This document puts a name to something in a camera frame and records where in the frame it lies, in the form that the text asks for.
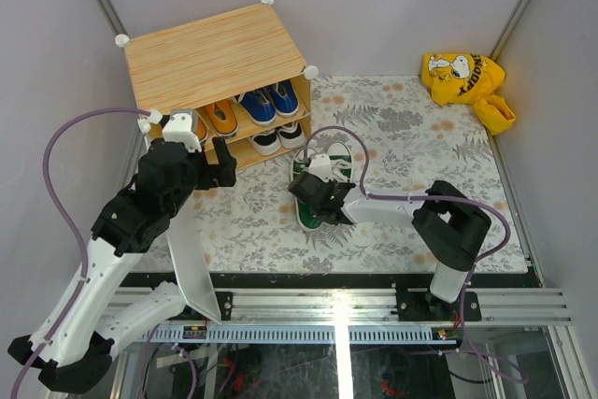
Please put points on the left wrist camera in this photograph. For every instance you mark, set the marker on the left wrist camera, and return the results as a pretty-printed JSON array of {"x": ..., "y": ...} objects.
[{"x": 181, "y": 127}]

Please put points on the yellow Snoopy bag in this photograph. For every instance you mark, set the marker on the yellow Snoopy bag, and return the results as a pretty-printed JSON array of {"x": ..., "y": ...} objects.
[{"x": 468, "y": 79}]

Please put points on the orange sneaker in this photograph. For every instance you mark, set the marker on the orange sneaker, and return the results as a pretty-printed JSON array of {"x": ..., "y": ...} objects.
[
  {"x": 223, "y": 118},
  {"x": 201, "y": 130}
]

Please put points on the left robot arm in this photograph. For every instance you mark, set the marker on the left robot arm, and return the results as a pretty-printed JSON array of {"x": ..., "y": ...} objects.
[{"x": 76, "y": 345}]

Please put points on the wooden shoe cabinet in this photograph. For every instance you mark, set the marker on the wooden shoe cabinet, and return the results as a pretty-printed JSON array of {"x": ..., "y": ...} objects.
[{"x": 200, "y": 63}]

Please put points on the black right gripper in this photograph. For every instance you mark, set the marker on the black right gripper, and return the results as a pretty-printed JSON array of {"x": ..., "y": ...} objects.
[{"x": 333, "y": 184}]

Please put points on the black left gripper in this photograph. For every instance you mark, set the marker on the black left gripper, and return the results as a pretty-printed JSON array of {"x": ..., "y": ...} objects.
[{"x": 218, "y": 175}]

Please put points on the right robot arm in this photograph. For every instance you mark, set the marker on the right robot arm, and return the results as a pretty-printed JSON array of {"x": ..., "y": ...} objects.
[{"x": 452, "y": 230}]

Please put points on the translucent white cabinet door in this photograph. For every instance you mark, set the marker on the translucent white cabinet door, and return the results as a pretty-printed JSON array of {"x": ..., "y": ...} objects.
[{"x": 190, "y": 266}]

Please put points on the black white sneaker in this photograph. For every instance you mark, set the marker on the black white sneaker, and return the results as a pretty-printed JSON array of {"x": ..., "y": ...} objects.
[
  {"x": 266, "y": 143},
  {"x": 291, "y": 135}
]

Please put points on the green sneaker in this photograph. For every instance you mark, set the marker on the green sneaker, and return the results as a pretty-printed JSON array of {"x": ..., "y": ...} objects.
[
  {"x": 299, "y": 163},
  {"x": 341, "y": 161}
]

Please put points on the blue sneaker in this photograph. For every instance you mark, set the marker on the blue sneaker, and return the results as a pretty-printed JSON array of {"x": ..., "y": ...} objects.
[
  {"x": 259, "y": 107},
  {"x": 284, "y": 98}
]

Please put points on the aluminium rail frame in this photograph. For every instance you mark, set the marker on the aluminium rail frame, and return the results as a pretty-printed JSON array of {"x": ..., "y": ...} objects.
[{"x": 338, "y": 335}]

